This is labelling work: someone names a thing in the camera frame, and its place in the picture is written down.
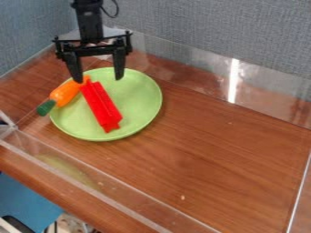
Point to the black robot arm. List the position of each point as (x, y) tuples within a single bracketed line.
[(89, 14)]

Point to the orange toy carrot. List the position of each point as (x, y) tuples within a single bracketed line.
[(62, 96)]

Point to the clear acrylic enclosure wall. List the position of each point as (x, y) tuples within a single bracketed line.
[(220, 166)]

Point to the green plate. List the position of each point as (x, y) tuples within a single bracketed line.
[(137, 96)]

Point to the red star-shaped bar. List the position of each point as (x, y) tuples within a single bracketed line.
[(102, 106)]

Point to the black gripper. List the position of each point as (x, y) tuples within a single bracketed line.
[(69, 52)]

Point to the blue box under table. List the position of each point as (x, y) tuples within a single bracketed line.
[(23, 204)]

